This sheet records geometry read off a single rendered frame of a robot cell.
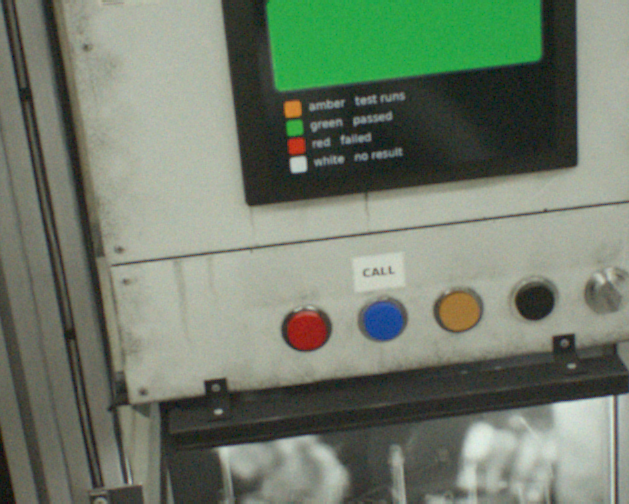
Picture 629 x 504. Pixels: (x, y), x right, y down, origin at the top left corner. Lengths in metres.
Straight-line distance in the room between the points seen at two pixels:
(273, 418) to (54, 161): 0.26
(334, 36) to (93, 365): 0.33
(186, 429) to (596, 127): 0.38
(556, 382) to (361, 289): 0.17
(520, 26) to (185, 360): 0.36
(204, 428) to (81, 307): 0.13
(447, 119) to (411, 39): 0.07
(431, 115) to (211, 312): 0.23
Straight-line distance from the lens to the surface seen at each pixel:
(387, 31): 0.96
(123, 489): 1.14
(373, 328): 1.06
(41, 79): 1.00
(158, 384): 1.08
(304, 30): 0.95
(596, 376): 1.08
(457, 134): 0.99
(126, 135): 1.00
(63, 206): 1.03
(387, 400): 1.06
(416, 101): 0.98
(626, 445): 1.18
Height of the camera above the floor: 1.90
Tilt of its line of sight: 24 degrees down
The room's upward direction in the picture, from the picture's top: 6 degrees counter-clockwise
